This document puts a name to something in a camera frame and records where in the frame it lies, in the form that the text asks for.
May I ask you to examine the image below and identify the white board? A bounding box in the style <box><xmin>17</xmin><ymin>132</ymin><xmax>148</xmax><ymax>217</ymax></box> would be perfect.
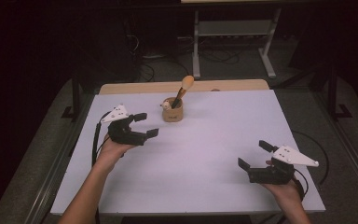
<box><xmin>49</xmin><ymin>90</ymin><xmax>326</xmax><ymax>217</ymax></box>

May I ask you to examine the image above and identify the metal frame rail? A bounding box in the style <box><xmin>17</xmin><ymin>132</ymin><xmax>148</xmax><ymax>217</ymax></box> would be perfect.
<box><xmin>311</xmin><ymin>92</ymin><xmax>358</xmax><ymax>200</ymax></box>
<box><xmin>24</xmin><ymin>92</ymin><xmax>95</xmax><ymax>224</ymax></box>

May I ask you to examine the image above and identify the round wooden brush holder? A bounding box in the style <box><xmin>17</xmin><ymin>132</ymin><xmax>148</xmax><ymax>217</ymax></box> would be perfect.
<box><xmin>159</xmin><ymin>96</ymin><xmax>185</xmax><ymax>123</ymax></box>

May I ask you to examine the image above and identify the white metal stand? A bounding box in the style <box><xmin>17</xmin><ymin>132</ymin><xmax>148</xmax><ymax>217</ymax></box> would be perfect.
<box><xmin>192</xmin><ymin>8</ymin><xmax>282</xmax><ymax>80</ymax></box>

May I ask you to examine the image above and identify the person's right hand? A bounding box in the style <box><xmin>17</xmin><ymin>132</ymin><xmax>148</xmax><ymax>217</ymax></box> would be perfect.
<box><xmin>260</xmin><ymin>160</ymin><xmax>306</xmax><ymax>209</ymax></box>

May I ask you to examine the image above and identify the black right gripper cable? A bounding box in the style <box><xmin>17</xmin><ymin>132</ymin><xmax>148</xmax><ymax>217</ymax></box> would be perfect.
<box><xmin>292</xmin><ymin>167</ymin><xmax>310</xmax><ymax>202</ymax></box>

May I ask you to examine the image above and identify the person's left hand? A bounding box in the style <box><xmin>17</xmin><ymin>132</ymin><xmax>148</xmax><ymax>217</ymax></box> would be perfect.
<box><xmin>96</xmin><ymin>133</ymin><xmax>138</xmax><ymax>171</ymax></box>

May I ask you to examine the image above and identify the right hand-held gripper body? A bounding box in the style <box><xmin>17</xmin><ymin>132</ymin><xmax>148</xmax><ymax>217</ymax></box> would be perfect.
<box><xmin>247</xmin><ymin>144</ymin><xmax>320</xmax><ymax>186</ymax></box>

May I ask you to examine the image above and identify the wooden table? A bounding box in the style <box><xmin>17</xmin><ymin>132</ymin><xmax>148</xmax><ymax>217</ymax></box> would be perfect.
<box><xmin>99</xmin><ymin>78</ymin><xmax>270</xmax><ymax>95</ymax></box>

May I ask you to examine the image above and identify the black floor cable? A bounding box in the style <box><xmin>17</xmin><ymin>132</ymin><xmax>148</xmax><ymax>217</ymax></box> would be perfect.
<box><xmin>291</xmin><ymin>129</ymin><xmax>330</xmax><ymax>187</ymax></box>

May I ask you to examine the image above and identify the black background cable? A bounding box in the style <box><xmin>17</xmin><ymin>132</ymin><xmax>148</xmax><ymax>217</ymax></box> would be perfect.
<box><xmin>139</xmin><ymin>58</ymin><xmax>192</xmax><ymax>83</ymax></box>

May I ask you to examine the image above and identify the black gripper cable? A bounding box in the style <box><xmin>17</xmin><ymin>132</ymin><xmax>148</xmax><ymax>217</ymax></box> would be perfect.
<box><xmin>292</xmin><ymin>167</ymin><xmax>310</xmax><ymax>202</ymax></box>
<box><xmin>90</xmin><ymin>110</ymin><xmax>113</xmax><ymax>224</ymax></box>

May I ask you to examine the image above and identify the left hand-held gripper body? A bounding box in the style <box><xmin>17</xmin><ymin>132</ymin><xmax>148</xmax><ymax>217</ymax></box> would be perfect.
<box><xmin>101</xmin><ymin>104</ymin><xmax>149</xmax><ymax>147</ymax></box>

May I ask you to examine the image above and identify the black metal stand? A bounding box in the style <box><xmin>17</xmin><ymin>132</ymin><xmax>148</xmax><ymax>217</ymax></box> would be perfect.
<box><xmin>61</xmin><ymin>70</ymin><xmax>82</xmax><ymax>121</ymax></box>
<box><xmin>326</xmin><ymin>65</ymin><xmax>353</xmax><ymax>121</ymax></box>

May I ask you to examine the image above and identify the makeup brush with black handle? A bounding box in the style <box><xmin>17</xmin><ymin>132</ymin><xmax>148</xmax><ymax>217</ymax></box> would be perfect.
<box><xmin>171</xmin><ymin>75</ymin><xmax>196</xmax><ymax>110</ymax></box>

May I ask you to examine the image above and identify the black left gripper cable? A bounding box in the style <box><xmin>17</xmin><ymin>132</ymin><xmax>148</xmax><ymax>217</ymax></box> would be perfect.
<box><xmin>90</xmin><ymin>110</ymin><xmax>113</xmax><ymax>224</ymax></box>

